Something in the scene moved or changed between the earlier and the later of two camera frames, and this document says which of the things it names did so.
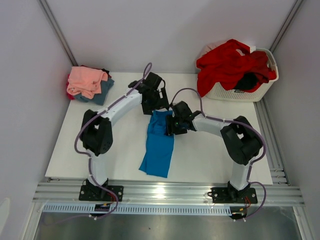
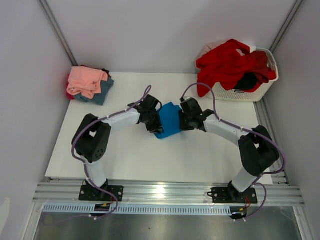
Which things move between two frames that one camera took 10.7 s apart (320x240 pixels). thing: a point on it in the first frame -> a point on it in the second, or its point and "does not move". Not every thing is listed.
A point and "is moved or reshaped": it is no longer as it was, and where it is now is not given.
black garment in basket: x=248 y=81 does not move
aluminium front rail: x=167 y=193 does not move
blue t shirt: x=160 y=145 is moved or reshaped
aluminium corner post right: x=289 y=18 does not move
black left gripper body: x=155 y=102 -> x=153 y=123
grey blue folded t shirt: x=98 y=98 does not move
